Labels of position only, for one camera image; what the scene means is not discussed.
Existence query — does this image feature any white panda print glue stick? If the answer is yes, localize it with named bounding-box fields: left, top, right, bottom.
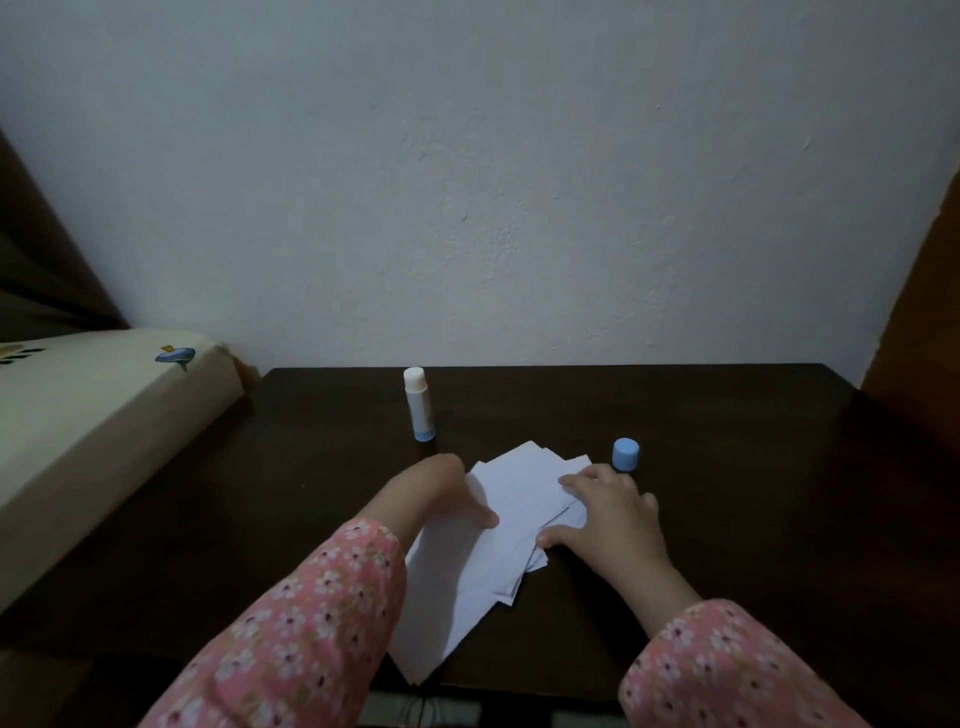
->
left=403, top=366, right=437, bottom=444

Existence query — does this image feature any brown wooden furniture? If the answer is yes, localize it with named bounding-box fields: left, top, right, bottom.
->
left=860, top=168, right=960, bottom=451

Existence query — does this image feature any person's left forearm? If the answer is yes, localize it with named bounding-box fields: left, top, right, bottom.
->
left=138, top=517, right=410, bottom=728

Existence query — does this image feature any person's right hand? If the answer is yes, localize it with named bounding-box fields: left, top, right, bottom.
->
left=536, top=463, right=674, bottom=595

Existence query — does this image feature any dark brown curtain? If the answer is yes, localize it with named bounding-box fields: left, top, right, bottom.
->
left=0, top=131, right=130, bottom=344

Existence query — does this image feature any beige mattress with whale print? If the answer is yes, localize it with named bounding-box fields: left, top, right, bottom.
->
left=0, top=328, right=245, bottom=613

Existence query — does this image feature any person's left hand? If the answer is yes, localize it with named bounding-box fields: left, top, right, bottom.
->
left=358, top=453, right=501, bottom=554

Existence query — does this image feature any person's right forearm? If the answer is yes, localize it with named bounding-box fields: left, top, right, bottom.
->
left=599, top=558, right=871, bottom=728

